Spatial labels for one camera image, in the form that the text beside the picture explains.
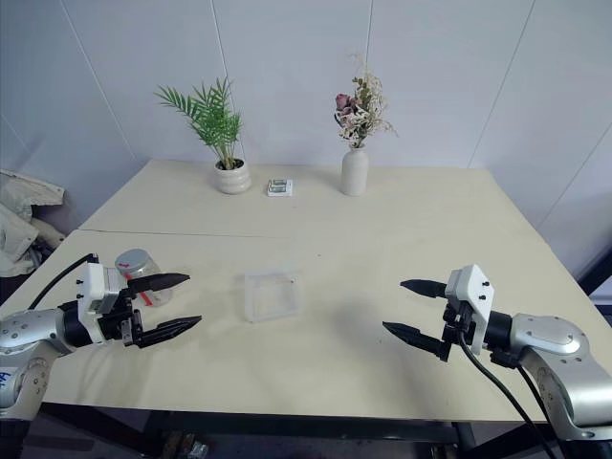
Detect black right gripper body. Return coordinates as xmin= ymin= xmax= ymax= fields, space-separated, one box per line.
xmin=440 ymin=298 xmax=474 ymax=356

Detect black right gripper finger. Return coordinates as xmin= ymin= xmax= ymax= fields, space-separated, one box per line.
xmin=399 ymin=279 xmax=448 ymax=301
xmin=381 ymin=321 xmax=452 ymax=363

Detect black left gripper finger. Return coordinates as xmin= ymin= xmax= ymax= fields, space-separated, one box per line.
xmin=138 ymin=315 xmax=203 ymax=348
xmin=125 ymin=273 xmax=191 ymax=295

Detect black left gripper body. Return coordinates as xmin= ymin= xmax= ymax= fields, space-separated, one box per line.
xmin=98 ymin=288 xmax=143 ymax=348

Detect clear plastic jar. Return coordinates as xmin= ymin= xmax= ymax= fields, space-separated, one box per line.
xmin=114 ymin=248 xmax=174 ymax=307

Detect clear plastic box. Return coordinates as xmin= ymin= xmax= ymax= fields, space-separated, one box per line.
xmin=243 ymin=267 xmax=303 ymax=323

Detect white ribbed plant pot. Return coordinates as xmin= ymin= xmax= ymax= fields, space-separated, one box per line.
xmin=212 ymin=158 xmax=252 ymax=195

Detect white ceramic vase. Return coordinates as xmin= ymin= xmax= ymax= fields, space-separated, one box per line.
xmin=340 ymin=145 xmax=370 ymax=197

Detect beige crumpled cloth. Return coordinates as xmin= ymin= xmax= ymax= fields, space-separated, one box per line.
xmin=0 ymin=168 xmax=67 ymax=276

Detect small white green box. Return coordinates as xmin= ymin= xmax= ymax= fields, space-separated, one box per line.
xmin=266 ymin=178 xmax=295 ymax=198

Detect green palm plant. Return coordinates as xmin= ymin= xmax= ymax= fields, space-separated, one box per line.
xmin=153 ymin=76 xmax=244 ymax=170

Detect dried flower bouquet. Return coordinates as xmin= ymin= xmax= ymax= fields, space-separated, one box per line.
xmin=333 ymin=53 xmax=399 ymax=149

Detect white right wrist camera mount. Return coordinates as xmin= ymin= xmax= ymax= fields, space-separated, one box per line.
xmin=444 ymin=263 xmax=495 ymax=346

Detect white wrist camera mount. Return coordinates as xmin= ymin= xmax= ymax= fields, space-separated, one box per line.
xmin=76 ymin=262 xmax=129 ymax=344
xmin=444 ymin=263 xmax=495 ymax=346

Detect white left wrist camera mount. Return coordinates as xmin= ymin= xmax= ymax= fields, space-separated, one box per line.
xmin=76 ymin=262 xmax=129 ymax=344

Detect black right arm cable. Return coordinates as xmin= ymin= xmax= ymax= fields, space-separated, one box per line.
xmin=456 ymin=329 xmax=560 ymax=459

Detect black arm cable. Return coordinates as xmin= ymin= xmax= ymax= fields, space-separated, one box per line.
xmin=456 ymin=329 xmax=560 ymax=459
xmin=27 ymin=252 xmax=99 ymax=311

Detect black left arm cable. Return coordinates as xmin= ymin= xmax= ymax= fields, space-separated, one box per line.
xmin=27 ymin=252 xmax=99 ymax=311

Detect black table frame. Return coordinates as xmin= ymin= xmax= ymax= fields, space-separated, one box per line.
xmin=28 ymin=402 xmax=551 ymax=459

